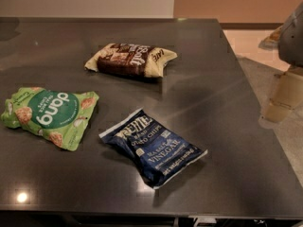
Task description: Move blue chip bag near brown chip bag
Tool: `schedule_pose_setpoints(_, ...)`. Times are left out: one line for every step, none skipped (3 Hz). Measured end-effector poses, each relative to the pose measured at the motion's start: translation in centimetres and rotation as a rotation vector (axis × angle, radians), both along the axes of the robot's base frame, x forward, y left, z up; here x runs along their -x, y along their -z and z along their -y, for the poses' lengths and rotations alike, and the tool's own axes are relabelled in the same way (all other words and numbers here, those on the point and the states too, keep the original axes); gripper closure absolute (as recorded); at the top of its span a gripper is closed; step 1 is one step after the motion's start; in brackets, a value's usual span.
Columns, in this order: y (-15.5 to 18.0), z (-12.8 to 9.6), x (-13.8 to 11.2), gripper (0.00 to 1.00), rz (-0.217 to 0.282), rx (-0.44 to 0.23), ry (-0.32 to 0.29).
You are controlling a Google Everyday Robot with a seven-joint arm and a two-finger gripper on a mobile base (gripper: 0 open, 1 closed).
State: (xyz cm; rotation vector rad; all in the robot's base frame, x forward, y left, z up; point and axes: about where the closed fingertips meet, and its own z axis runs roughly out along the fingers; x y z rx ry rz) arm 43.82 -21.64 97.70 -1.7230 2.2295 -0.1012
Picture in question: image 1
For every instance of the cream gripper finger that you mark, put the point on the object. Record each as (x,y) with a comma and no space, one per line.
(288,94)

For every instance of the blue kettle chip bag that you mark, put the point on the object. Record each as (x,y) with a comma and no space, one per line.
(159,153)

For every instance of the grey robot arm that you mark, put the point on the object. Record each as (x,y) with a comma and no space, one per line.
(290,45)

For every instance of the brown chip bag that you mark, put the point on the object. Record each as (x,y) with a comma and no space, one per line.
(135,60)

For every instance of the green dang chip bag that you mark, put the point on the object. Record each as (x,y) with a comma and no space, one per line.
(58,117)

